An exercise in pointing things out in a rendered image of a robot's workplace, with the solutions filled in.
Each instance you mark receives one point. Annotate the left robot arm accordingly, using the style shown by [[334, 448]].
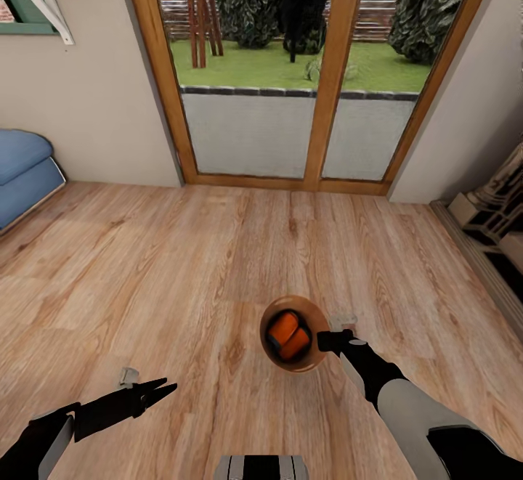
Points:
[[36, 453]]

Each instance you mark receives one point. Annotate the robot trunk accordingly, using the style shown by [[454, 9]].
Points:
[[261, 467]]

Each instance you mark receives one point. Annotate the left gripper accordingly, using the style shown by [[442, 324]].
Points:
[[119, 405]]

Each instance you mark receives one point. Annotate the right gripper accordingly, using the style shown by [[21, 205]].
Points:
[[327, 340]]

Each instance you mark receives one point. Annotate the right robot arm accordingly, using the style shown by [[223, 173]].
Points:
[[438, 443]]

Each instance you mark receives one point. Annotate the wood fireplace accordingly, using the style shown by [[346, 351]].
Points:
[[486, 224]]

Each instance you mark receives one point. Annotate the sofa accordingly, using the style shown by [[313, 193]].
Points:
[[28, 175]]

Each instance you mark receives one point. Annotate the trash can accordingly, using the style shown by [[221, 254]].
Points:
[[310, 316]]

